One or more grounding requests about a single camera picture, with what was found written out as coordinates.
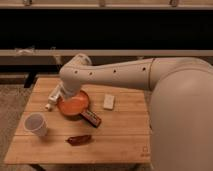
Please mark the brown chocolate bar eraser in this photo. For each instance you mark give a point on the brown chocolate bar eraser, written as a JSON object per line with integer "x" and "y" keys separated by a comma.
{"x": 91, "y": 117}

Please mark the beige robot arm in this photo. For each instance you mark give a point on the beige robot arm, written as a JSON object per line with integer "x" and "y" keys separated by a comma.
{"x": 180, "y": 106}

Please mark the orange ceramic bowl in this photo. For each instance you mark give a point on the orange ceramic bowl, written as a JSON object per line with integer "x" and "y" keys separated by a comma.
{"x": 73, "y": 105}

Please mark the wooden table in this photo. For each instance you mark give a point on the wooden table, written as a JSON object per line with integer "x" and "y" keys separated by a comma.
{"x": 122, "y": 137}

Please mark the white tube bottle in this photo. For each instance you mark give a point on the white tube bottle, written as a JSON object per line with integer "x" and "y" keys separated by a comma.
{"x": 53, "y": 98}

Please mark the dark red sausage toy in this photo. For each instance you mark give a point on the dark red sausage toy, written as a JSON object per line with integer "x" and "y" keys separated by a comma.
{"x": 76, "y": 140}

